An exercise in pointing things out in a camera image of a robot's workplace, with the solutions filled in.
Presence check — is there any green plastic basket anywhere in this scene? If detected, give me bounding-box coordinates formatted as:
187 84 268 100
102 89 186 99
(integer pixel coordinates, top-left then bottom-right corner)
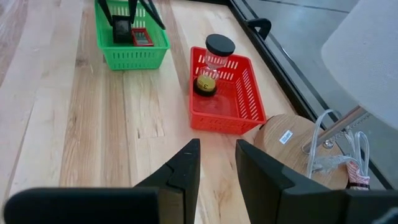
94 0 171 71

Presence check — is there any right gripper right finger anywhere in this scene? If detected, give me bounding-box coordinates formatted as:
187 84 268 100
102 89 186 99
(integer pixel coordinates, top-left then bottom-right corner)
235 139 398 224

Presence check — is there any red small desk clock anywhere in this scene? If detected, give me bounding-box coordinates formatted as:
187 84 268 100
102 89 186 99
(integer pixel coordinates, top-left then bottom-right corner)
131 27 155 47

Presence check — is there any clear lamp cable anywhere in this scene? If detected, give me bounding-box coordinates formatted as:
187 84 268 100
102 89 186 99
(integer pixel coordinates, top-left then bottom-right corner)
306 108 371 190

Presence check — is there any black small desk clock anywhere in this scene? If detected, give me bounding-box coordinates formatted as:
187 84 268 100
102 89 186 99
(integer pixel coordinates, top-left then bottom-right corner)
111 14 134 44

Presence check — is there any white shade wooden base lamp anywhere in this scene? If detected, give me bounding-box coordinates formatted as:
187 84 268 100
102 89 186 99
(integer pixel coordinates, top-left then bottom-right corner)
253 0 398 190

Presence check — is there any jar with black lid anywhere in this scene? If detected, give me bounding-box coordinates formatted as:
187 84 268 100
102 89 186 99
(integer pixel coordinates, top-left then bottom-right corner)
192 33 236 97

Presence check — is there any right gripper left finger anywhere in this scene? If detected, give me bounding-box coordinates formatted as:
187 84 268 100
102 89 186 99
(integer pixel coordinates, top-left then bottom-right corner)
2 138 201 224

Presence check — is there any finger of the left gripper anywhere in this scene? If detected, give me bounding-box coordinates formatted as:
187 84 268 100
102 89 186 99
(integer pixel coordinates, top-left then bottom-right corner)
127 0 138 24
98 0 113 27

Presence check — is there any left arm's black cable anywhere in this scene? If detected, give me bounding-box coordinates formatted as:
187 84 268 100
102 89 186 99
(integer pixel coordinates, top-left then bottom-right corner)
138 0 167 30

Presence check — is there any red plastic basket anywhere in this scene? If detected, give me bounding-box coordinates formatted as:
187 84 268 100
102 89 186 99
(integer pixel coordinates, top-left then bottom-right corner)
188 45 267 136

